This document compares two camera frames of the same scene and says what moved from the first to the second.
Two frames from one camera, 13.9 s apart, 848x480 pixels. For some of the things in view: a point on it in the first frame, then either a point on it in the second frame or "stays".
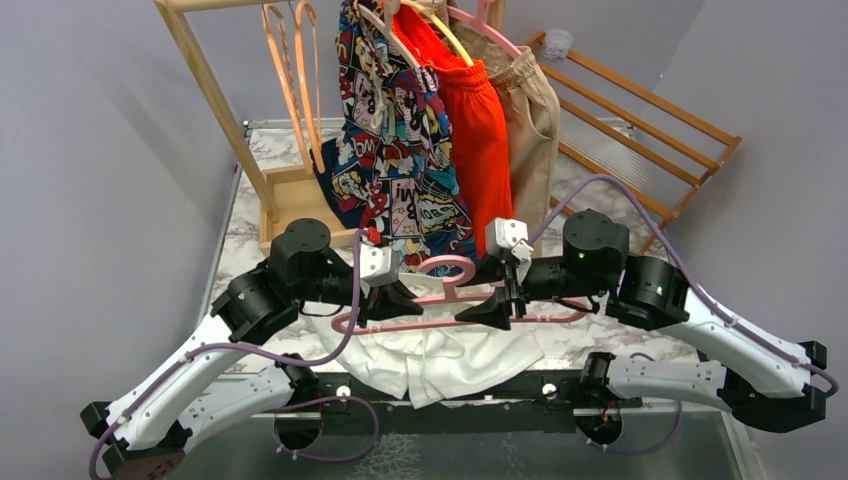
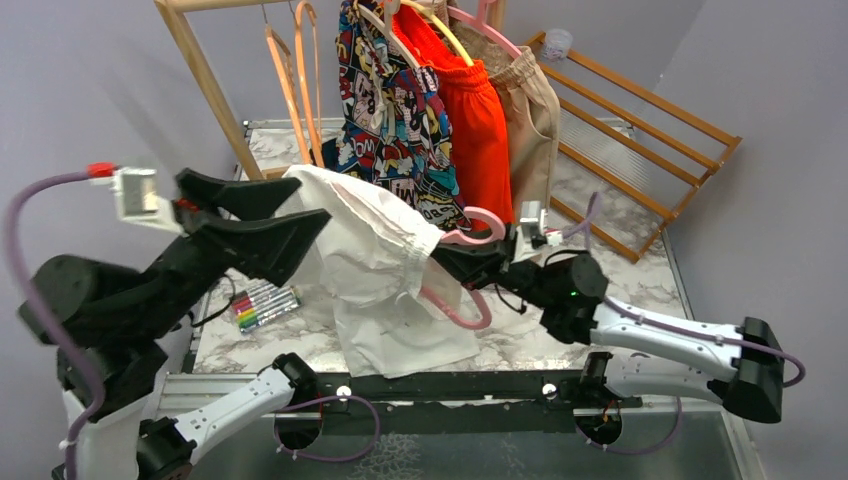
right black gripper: [496, 311] → [474, 265]
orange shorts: [473, 112] stays
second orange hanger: [317, 154] stays
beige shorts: [532, 123] stays
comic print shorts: [392, 164] stays
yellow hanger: [444, 29] stays
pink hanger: [438, 261] → [484, 226]
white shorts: [432, 354] → [399, 308]
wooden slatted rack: [653, 95] stays
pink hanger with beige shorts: [480, 20] stays
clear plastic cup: [557, 44] stays
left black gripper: [387, 301] → [272, 247]
